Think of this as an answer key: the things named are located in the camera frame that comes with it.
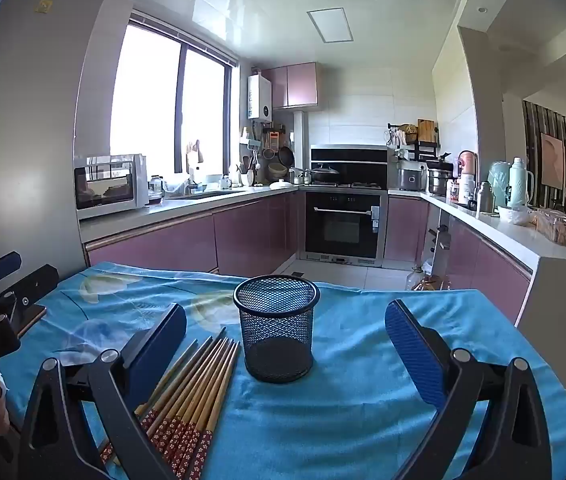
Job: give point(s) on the beige bowl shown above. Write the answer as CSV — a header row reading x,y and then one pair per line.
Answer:
x,y
278,170

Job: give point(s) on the glass jar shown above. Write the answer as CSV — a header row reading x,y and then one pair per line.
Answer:
x,y
156,186

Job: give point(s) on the black counter rack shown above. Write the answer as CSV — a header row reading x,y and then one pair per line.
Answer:
x,y
425,150

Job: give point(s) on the white plastic bag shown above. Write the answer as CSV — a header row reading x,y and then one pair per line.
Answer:
x,y
515,216

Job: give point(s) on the pink wall painting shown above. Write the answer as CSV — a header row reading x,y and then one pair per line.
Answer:
x,y
553,160

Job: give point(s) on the ceiling light panel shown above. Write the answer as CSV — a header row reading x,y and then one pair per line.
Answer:
x,y
330,25

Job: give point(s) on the wooden cutting board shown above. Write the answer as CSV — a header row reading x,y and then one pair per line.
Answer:
x,y
427,131

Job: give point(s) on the silver refrigerator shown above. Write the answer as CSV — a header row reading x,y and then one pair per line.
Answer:
x,y
28,135

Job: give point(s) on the pink wall cabinet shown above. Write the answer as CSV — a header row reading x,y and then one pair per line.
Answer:
x,y
298,85

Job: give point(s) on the bundle of wooden chopsticks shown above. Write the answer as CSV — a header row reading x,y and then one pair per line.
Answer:
x,y
198,385

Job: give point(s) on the blue floral tablecloth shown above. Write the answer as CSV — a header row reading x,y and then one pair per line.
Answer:
x,y
343,420

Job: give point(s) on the clear plastic food container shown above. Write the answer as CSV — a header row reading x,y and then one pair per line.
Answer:
x,y
560,230

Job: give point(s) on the black wok with lid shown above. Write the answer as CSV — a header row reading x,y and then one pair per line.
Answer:
x,y
325,174

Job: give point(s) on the black built-in oven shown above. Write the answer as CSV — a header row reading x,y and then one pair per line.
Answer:
x,y
343,225

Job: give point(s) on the steel stockpot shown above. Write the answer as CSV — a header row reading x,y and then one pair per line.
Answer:
x,y
440,182

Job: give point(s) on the cooking oil bottle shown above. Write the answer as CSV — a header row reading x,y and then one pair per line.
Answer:
x,y
420,282

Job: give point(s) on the pink electric kettle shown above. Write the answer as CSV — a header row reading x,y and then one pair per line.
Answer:
x,y
468,164

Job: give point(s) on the steel thermos bottle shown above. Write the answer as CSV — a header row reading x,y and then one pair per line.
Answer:
x,y
486,199

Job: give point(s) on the silver rice cooker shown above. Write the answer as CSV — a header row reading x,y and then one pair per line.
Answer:
x,y
411,177

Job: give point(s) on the white jar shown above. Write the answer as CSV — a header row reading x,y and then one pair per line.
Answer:
x,y
467,191

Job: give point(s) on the white lid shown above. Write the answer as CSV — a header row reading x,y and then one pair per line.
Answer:
x,y
283,185

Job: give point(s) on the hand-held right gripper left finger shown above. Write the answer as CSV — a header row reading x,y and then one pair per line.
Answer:
x,y
160,350

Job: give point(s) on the white gas water heater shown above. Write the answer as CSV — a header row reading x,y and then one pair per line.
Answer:
x,y
260,97

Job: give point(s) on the pink base cabinet run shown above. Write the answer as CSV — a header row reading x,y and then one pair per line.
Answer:
x,y
243,235
483,265

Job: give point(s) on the kitchen window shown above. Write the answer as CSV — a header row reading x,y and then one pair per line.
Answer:
x,y
153,100

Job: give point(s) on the mint green thermos flask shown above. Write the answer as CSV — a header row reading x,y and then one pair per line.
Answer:
x,y
518,185

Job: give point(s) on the white microwave oven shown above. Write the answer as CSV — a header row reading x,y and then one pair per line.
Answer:
x,y
108,187

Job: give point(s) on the orange grater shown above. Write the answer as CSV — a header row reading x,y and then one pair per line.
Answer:
x,y
274,141

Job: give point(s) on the black mesh utensil holder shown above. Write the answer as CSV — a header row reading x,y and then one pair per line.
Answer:
x,y
278,340

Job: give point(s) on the gas stove top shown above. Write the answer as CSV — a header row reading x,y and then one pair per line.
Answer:
x,y
365,186

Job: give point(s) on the kitchen sink with faucet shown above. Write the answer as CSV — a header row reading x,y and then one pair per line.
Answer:
x,y
208,194

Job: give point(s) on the clear plastic bag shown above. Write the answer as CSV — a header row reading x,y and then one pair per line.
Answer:
x,y
177,186

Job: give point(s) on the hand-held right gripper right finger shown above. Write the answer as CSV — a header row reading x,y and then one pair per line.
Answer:
x,y
413,345

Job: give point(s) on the hanging black frying pan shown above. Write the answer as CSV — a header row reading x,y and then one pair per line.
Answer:
x,y
286,157

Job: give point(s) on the black range hood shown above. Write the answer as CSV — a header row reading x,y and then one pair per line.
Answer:
x,y
353,155

